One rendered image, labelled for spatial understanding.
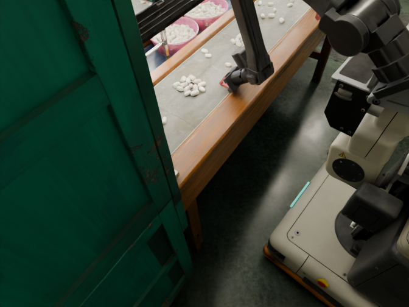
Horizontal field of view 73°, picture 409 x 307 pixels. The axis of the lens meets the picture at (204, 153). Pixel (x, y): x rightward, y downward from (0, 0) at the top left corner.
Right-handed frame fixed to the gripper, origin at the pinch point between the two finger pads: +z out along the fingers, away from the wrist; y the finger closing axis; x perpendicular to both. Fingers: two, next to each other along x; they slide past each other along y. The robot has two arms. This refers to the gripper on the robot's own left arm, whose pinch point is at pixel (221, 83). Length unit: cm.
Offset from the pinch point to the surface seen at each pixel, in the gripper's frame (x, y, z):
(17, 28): -37, 67, -54
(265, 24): -3, -54, 8
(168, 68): -16.4, 4.6, 19.5
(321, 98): 76, -102, 28
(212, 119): 4.9, 19.8, -7.5
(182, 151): 4.7, 37.7, -7.5
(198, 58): -11.3, -11.1, 17.3
